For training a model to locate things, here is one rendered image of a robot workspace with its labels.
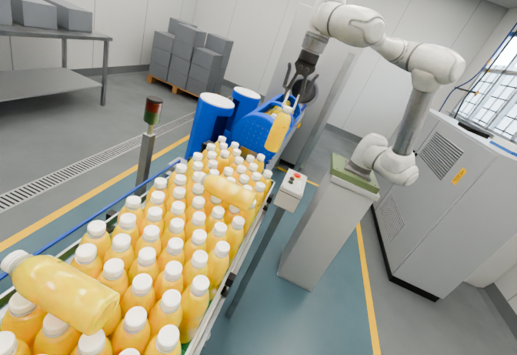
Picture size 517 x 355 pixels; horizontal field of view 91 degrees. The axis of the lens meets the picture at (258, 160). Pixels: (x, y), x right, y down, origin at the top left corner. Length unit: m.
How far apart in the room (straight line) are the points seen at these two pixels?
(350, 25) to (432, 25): 5.85
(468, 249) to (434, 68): 1.85
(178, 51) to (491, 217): 4.75
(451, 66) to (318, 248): 1.36
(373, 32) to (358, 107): 5.72
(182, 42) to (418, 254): 4.55
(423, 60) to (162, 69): 4.60
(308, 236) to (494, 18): 6.00
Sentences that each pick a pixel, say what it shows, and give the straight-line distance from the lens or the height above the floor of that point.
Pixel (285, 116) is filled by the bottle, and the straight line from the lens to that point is 1.10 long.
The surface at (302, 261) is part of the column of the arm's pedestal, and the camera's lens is 2.12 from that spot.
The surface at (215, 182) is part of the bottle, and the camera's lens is 0.85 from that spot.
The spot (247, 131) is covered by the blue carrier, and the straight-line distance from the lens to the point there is 1.46.
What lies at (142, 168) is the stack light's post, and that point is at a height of 0.93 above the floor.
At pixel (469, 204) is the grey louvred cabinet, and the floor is 1.02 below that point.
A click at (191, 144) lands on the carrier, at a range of 2.17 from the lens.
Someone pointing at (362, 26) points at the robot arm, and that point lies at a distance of 0.91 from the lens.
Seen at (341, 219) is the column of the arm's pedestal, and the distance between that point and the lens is 1.86.
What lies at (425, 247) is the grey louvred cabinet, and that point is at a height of 0.50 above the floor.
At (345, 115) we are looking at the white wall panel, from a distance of 6.62.
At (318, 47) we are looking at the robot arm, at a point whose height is 1.65.
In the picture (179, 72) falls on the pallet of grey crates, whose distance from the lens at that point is 5.19.
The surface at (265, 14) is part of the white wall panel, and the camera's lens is 6.69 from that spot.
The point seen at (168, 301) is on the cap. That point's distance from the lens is 0.63.
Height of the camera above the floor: 1.65
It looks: 27 degrees down
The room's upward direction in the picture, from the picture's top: 22 degrees clockwise
